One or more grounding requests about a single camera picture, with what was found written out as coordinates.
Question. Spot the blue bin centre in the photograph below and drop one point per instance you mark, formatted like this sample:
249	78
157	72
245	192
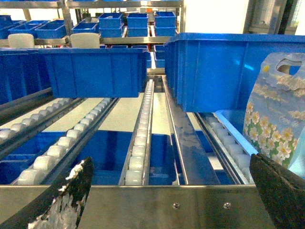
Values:
93	73

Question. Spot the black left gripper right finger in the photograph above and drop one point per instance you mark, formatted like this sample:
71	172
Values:
281	191

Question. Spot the large blue bin right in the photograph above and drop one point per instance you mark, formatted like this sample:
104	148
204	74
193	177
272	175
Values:
209	72

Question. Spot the steel roller rack frame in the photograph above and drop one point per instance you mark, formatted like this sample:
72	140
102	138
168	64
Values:
195	200

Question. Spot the background shelf with bins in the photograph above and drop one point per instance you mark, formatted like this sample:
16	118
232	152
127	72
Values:
131	23

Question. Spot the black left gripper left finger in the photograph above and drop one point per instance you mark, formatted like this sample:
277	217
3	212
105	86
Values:
60	206

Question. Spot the blue bin far left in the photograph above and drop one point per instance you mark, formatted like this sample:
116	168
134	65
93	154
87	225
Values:
22	72

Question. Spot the flower gift bag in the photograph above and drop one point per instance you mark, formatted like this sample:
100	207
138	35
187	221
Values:
274	120

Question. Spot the white office chair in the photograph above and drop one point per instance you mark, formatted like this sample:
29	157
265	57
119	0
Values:
21	40
86	40

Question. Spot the lower blue bin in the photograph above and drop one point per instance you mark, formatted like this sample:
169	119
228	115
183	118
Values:
108	150

